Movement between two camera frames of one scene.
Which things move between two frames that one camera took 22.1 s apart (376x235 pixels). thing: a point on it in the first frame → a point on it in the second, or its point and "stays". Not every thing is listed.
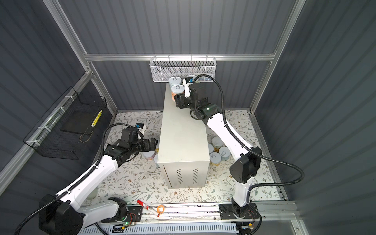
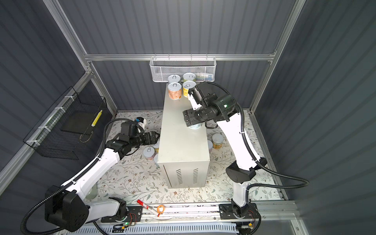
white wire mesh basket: (162, 69) stays
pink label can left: (149, 154) stays
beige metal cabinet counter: (183, 153) stays
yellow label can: (215, 158) → (186, 85)
